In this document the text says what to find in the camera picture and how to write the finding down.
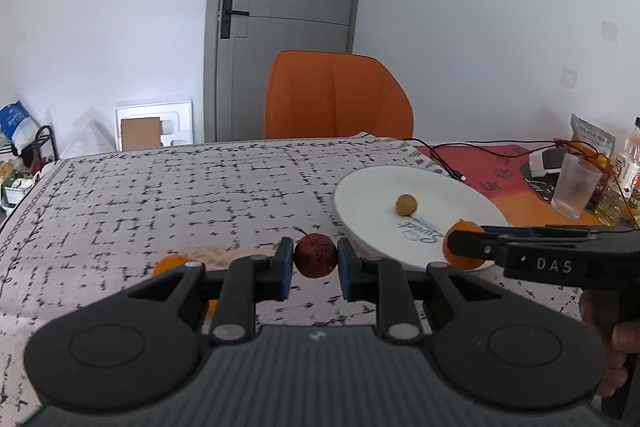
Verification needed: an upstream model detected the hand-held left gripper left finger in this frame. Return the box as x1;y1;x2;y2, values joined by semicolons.
127;237;295;343

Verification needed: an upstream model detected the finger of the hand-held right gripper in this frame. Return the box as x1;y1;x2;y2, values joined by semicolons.
481;225;593;240
446;228;508;266

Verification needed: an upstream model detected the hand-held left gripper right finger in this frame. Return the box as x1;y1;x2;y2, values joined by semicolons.
337;237;506;343

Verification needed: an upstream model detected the orange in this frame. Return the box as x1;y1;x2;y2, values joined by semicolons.
151;255;219;314
442;218;494;271

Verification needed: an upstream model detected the small dark red apple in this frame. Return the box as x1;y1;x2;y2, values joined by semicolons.
293;228;338;279

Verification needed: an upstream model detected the white plate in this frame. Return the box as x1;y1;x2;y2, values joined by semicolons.
334;167;512;273

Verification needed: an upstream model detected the person's right hand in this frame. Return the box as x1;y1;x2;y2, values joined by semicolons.
579;289;640;400

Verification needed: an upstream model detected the black round pad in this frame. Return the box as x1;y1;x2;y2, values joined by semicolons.
519;157;567;204

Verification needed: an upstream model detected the clear plastic cup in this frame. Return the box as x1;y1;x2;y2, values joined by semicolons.
551;152;604;219

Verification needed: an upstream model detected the yellow oil bottle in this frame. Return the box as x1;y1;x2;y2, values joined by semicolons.
594;177;627;227

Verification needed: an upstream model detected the white small device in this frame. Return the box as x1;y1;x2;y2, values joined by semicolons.
529;149;567;176

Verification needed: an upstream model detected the red and orange table mat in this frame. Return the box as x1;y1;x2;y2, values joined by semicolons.
414;141;640;230

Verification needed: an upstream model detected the printed snack bag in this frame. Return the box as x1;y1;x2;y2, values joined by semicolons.
569;112;617;158

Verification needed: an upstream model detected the clear bottle with white cap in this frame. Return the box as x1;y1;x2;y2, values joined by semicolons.
612;117;640;210

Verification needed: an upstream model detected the black-and-white patterned tablecloth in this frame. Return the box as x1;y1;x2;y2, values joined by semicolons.
0;133;640;427

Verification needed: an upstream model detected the orange chair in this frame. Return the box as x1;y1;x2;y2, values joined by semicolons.
263;50;414;140

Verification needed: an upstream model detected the white foam packaging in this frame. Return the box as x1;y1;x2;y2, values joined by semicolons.
114;96;195;152

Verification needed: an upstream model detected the brown cardboard piece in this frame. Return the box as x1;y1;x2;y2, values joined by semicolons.
120;117;162;152

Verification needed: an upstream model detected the clear plastic bag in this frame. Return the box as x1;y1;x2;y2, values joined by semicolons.
67;106;119;158

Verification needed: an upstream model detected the black shoe rack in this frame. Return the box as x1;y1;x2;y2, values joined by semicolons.
0;125;59;210

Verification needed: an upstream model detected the blue and white bag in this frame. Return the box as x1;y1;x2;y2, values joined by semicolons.
0;100;39;154

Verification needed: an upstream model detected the black cable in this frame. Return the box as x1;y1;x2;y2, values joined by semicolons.
399;137;573;182

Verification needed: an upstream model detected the thin red cable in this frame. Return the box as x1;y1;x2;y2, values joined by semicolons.
554;138;640;229

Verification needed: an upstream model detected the black door handle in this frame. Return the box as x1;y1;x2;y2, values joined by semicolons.
220;0;250;40

